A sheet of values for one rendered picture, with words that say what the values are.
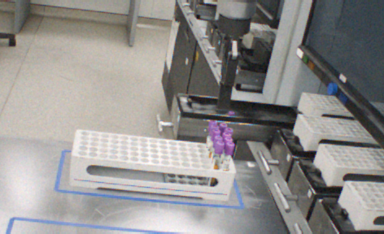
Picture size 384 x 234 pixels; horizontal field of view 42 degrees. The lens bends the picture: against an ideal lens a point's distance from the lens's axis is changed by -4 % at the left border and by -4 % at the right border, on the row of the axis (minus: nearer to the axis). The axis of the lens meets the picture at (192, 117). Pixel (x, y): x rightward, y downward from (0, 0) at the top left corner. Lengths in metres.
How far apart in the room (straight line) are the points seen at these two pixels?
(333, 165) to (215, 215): 0.31
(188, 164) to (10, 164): 0.33
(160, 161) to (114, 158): 0.08
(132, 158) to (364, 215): 0.45
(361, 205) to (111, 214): 0.46
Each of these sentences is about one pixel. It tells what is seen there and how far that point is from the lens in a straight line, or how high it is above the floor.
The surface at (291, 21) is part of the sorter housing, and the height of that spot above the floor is 1.02.
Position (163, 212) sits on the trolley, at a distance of 0.90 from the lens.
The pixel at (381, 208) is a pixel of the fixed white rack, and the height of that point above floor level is 0.86.
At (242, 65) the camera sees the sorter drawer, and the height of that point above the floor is 0.82.
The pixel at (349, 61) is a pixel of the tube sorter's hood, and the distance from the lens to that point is 1.18.
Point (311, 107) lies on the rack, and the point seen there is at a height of 0.86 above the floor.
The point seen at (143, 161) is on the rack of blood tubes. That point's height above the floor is 0.87.
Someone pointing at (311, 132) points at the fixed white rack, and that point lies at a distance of 1.23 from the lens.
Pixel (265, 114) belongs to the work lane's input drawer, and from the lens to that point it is 1.41.
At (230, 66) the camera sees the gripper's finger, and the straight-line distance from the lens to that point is 1.17.
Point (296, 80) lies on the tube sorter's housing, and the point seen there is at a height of 0.89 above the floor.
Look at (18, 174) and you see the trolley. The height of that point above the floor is 0.82.
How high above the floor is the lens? 1.35
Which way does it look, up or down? 25 degrees down
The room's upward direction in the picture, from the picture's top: 12 degrees clockwise
